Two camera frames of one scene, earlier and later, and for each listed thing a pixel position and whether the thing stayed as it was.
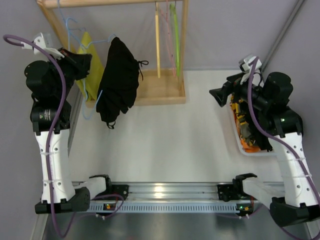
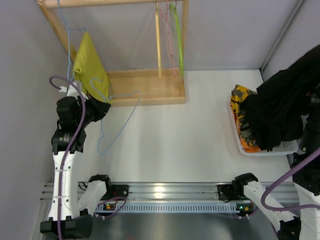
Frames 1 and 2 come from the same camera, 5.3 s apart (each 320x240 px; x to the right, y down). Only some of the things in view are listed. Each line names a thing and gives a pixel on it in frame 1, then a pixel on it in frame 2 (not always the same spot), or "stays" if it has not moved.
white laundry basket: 245,153 stays
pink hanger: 165,20 stays
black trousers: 120,83 to 273,115
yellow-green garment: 90,84 stays
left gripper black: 75,66 to 100,110
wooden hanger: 157,36 stays
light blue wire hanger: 85,47 to 126,123
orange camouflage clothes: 248,144 stays
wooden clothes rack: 155,86 stays
